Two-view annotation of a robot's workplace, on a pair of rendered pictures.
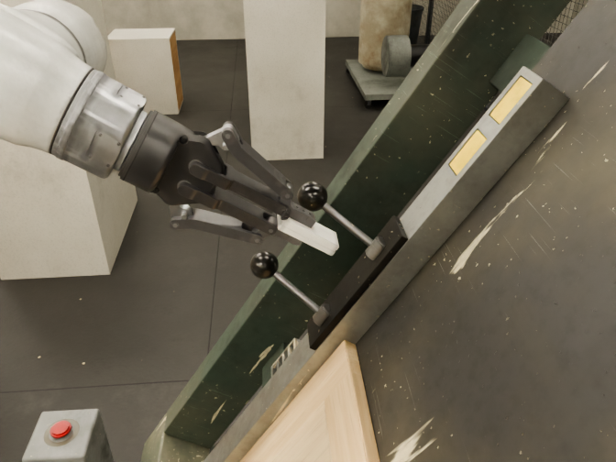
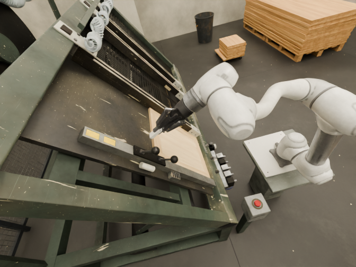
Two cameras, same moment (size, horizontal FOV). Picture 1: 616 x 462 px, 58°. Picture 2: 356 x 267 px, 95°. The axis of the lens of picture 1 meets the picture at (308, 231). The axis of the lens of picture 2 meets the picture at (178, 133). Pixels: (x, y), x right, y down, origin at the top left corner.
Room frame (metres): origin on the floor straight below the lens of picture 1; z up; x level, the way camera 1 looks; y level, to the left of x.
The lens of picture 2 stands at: (1.02, 0.14, 2.10)
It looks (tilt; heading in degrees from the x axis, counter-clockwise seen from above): 49 degrees down; 184
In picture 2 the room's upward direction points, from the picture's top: 14 degrees counter-clockwise
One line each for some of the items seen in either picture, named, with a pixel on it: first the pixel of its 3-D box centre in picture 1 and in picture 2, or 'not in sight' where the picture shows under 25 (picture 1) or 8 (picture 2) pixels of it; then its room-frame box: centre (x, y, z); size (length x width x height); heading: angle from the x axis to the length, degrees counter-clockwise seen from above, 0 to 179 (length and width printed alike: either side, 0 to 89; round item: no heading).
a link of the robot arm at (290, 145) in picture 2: not in sight; (292, 145); (0.37, 0.93, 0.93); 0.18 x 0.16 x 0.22; 9
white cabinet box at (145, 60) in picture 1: (147, 71); not in sight; (5.43, 1.58, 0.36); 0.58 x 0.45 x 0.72; 95
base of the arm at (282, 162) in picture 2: not in sight; (284, 152); (0.34, 0.93, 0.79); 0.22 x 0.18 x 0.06; 4
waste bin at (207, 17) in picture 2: not in sight; (204, 28); (-4.18, 1.25, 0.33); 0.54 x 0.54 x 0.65
